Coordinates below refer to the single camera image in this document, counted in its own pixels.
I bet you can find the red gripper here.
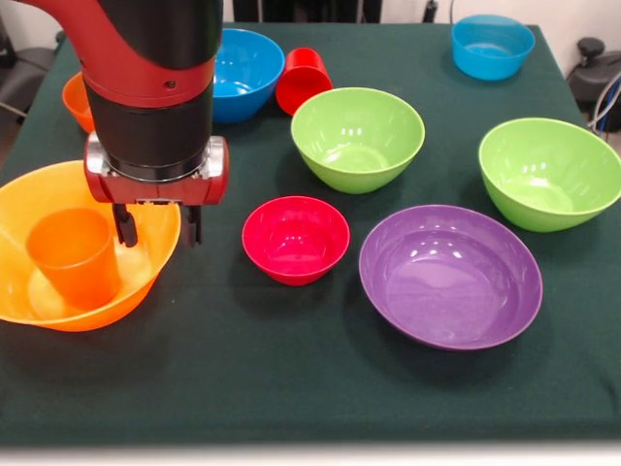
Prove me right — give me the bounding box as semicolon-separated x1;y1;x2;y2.
82;137;231;249

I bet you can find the large yellow-orange bowl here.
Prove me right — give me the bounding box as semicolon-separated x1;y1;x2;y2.
0;159;182;334

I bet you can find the orange cup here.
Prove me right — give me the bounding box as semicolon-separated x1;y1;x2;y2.
25;207;121;312

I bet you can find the small pink-red bowl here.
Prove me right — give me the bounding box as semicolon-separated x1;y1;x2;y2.
241;195;351;287

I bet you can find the red cup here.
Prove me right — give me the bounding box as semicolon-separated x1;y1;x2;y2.
275;47;335;117

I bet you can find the green bowl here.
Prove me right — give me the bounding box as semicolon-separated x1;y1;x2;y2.
290;86;426;195
477;117;621;233

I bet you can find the purple bowl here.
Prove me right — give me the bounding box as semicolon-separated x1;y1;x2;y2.
358;204;543;351

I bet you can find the small orange bowl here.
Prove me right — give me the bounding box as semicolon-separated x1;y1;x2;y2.
61;71;96;135

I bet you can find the dark green table cloth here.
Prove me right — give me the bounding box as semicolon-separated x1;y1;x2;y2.
0;18;621;446

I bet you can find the small light blue bowl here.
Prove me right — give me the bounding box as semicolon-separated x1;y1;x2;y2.
450;14;537;82

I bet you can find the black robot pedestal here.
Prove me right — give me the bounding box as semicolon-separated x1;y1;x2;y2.
227;0;384;23

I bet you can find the tangle of cables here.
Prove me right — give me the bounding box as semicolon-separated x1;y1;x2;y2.
587;72;621;135

